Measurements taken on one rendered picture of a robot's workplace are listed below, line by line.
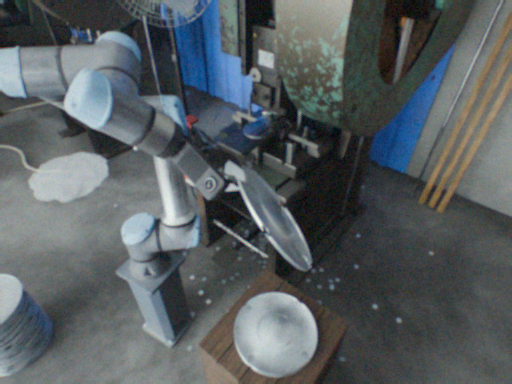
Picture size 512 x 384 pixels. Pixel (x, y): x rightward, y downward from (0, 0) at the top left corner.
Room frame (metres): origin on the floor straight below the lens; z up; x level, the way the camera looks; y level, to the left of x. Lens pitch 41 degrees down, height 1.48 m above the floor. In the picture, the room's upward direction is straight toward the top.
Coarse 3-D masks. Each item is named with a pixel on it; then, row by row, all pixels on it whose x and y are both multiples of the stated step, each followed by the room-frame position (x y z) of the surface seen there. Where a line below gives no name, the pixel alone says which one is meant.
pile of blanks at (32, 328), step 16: (32, 304) 0.74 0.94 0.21; (16, 320) 0.64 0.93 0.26; (32, 320) 0.68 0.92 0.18; (48, 320) 0.75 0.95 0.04; (0, 336) 0.58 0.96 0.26; (16, 336) 0.60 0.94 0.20; (32, 336) 0.64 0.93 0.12; (48, 336) 0.69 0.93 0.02; (0, 352) 0.55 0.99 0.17; (16, 352) 0.57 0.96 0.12; (32, 352) 0.60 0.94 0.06; (0, 368) 0.53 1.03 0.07; (16, 368) 0.55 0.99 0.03
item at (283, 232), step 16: (256, 176) 0.67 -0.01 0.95; (256, 192) 0.57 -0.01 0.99; (272, 192) 0.68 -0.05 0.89; (256, 208) 0.49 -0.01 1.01; (272, 208) 0.55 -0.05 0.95; (272, 224) 0.49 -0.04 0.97; (288, 224) 0.58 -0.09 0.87; (272, 240) 0.41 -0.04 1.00; (288, 240) 0.49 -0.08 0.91; (304, 240) 0.56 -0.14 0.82; (288, 256) 0.42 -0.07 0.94; (304, 256) 0.49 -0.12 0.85
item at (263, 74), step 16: (256, 32) 1.27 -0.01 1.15; (272, 32) 1.23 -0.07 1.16; (256, 48) 1.27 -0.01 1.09; (272, 48) 1.22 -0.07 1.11; (256, 64) 1.27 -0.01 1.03; (272, 64) 1.22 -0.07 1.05; (256, 80) 1.26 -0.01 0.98; (272, 80) 1.22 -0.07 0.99; (256, 96) 1.23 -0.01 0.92; (272, 96) 1.20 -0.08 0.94; (288, 96) 1.23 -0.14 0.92
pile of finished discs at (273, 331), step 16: (256, 304) 0.64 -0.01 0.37; (272, 304) 0.64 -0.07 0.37; (288, 304) 0.64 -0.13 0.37; (240, 320) 0.58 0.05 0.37; (256, 320) 0.58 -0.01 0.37; (272, 320) 0.57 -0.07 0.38; (288, 320) 0.57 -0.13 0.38; (304, 320) 0.58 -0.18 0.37; (240, 336) 0.52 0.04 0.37; (256, 336) 0.52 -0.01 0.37; (272, 336) 0.52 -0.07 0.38; (288, 336) 0.52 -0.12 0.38; (304, 336) 0.52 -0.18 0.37; (240, 352) 0.46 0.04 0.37; (256, 352) 0.47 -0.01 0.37; (272, 352) 0.47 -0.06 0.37; (288, 352) 0.47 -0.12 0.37; (304, 352) 0.47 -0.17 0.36; (256, 368) 0.42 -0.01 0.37; (272, 368) 0.42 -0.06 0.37; (288, 368) 0.42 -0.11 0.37
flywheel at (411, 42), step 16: (400, 0) 0.96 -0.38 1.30; (416, 0) 0.93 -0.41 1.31; (432, 0) 0.92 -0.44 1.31; (448, 0) 0.94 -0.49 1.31; (384, 16) 1.00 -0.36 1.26; (400, 16) 1.00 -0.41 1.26; (416, 16) 0.95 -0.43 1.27; (432, 16) 0.95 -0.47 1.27; (384, 32) 1.02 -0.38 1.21; (400, 32) 1.17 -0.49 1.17; (416, 32) 1.21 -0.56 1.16; (432, 32) 1.23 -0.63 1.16; (384, 48) 1.04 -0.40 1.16; (400, 48) 1.01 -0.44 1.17; (416, 48) 1.18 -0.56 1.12; (384, 64) 1.07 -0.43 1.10; (400, 64) 1.03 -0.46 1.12; (384, 80) 1.08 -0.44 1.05
